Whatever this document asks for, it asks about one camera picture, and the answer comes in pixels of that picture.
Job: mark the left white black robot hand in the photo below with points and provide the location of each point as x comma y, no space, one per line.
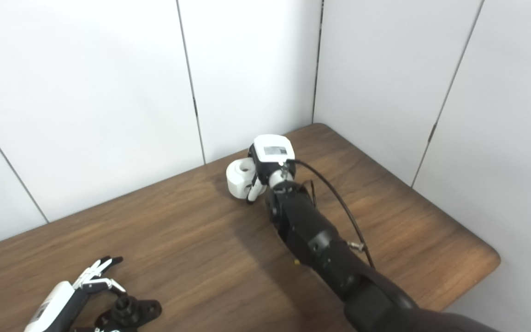
56,304

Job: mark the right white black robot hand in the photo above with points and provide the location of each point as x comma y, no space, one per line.
272,154

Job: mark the round white plastic piece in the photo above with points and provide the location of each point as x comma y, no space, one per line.
238,182

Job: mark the black flanged holder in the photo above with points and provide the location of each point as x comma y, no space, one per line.
132,311

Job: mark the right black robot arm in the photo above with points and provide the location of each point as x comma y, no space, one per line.
321,244

